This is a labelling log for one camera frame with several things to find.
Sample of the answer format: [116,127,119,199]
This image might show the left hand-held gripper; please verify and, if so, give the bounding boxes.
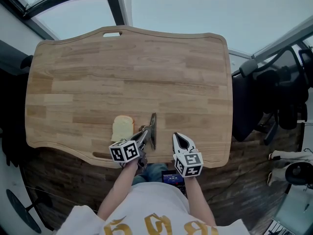
[109,128,151,173]

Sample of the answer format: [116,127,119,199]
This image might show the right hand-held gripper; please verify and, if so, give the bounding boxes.
[172,132,204,178]

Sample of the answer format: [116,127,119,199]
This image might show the person's right forearm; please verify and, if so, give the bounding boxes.
[184,176,217,227]

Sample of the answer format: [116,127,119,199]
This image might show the person's left forearm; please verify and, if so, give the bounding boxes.
[97,159,139,221]

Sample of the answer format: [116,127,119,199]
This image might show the bread slice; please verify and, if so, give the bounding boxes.
[111,115,135,142]

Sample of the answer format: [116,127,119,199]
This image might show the person's blue jeans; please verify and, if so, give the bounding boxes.
[132,163,169,187]

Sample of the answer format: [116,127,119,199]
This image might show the black device with lit screen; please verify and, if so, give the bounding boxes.
[161,169,188,196]

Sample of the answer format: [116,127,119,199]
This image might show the white shirt with gold print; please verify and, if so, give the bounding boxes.
[52,181,252,235]

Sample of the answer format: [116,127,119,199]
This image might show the black mesh office chair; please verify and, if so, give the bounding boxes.
[231,45,313,146]

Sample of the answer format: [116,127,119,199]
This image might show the beige cloth bag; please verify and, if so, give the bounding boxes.
[267,149,313,187]

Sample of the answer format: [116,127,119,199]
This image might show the black round lamp head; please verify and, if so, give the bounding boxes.
[285,162,313,186]

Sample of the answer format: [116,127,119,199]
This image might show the silver laptop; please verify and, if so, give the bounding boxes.
[263,184,313,235]

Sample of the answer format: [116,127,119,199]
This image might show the large black-framed window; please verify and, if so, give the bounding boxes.
[0,0,313,59]

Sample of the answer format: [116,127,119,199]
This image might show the black round stand base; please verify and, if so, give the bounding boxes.
[5,188,54,235]

